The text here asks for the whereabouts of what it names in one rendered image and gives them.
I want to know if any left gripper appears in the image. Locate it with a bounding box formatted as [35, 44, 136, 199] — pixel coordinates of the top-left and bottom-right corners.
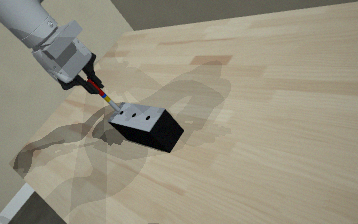
[32, 38, 104, 94]

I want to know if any black rectangular block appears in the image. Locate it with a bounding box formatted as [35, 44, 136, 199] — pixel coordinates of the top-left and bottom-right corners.
[108, 102, 184, 153]

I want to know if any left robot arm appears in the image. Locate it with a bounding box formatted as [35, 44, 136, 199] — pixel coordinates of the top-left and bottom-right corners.
[0, 0, 83, 60]

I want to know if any red and grey striped pin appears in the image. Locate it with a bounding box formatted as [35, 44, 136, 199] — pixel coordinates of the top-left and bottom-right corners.
[87, 79, 120, 112]

